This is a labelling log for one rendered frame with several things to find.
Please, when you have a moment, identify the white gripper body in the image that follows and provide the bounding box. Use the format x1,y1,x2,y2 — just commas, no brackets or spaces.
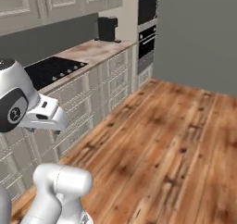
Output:
18,105,70,132

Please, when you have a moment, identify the pale wide drawer front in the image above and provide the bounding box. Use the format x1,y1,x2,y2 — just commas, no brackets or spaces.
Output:
63,95,94,124
56,116,95,157
45,74,93,107

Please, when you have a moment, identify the pale base cupboard door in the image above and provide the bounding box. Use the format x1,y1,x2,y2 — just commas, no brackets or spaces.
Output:
0,129,60,202

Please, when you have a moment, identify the black hob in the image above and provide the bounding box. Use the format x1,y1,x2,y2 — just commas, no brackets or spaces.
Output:
23,56,89,92

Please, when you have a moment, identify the pale narrow drawer front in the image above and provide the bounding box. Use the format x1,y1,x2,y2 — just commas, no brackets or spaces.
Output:
108,68,130,96
107,49,130,78
108,85,130,112

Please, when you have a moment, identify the pale drawer under oven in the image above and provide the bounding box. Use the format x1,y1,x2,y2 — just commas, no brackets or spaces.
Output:
137,65,154,88

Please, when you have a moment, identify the black coffee machine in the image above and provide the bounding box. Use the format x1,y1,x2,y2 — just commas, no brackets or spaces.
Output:
94,16,122,44

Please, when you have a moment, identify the black built-in oven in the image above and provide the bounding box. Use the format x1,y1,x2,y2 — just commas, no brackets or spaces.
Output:
137,23,157,76

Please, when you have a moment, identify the black microwave oven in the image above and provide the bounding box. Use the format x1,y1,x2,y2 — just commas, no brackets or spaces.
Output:
137,0,160,27

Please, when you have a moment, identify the pale wall cupboard run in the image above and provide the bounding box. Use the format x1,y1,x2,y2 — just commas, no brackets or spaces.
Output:
0,0,124,37

